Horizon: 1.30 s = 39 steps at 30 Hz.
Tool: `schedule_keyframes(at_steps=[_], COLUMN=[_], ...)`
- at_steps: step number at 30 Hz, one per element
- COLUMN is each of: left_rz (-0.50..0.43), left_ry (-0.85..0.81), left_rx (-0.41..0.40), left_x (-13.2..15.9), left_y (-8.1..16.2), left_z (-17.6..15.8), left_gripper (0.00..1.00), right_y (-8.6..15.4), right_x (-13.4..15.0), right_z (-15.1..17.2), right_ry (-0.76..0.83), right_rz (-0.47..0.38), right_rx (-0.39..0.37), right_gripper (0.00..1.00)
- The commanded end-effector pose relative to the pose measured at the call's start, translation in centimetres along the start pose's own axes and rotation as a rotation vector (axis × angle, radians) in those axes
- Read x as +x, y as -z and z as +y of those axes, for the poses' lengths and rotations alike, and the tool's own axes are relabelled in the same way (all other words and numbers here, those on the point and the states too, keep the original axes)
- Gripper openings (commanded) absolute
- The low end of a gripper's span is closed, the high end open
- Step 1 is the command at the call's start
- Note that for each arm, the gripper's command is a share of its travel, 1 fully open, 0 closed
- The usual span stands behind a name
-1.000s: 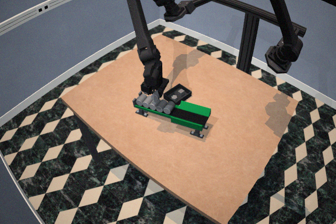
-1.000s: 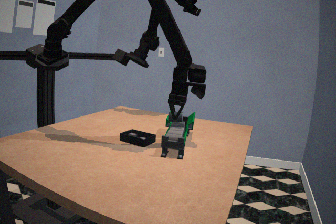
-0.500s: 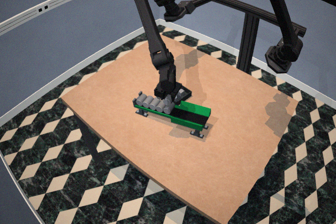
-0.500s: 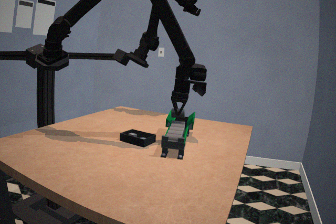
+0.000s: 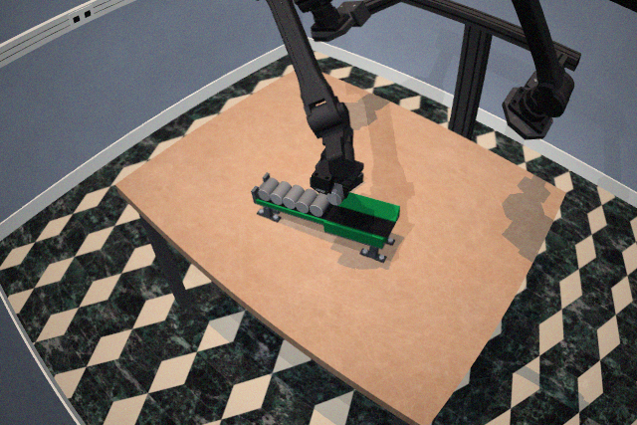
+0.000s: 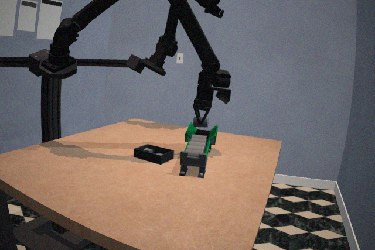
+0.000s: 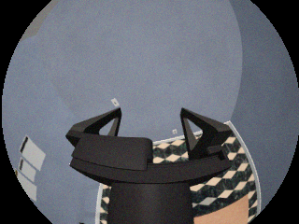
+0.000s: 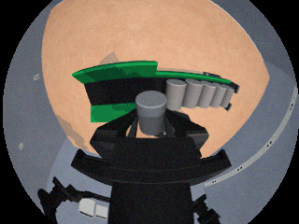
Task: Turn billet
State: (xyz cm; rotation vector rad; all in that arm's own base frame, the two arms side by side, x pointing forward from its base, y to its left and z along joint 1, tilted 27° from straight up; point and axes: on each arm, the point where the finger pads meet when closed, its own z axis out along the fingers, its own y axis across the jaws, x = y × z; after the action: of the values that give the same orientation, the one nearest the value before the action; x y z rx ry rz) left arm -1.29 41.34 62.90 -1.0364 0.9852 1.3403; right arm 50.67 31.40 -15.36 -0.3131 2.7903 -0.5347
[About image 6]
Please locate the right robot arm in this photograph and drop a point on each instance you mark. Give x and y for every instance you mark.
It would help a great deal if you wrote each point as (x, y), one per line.
(66, 34)

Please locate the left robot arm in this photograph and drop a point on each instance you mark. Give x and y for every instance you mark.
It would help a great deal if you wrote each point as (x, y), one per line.
(167, 45)

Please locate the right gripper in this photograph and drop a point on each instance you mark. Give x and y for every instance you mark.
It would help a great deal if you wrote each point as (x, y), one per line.
(200, 104)

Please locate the black rectangular bar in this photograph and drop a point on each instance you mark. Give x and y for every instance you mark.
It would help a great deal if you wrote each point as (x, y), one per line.
(192, 161)

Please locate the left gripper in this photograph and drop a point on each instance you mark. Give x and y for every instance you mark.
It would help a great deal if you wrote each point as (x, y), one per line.
(218, 13)

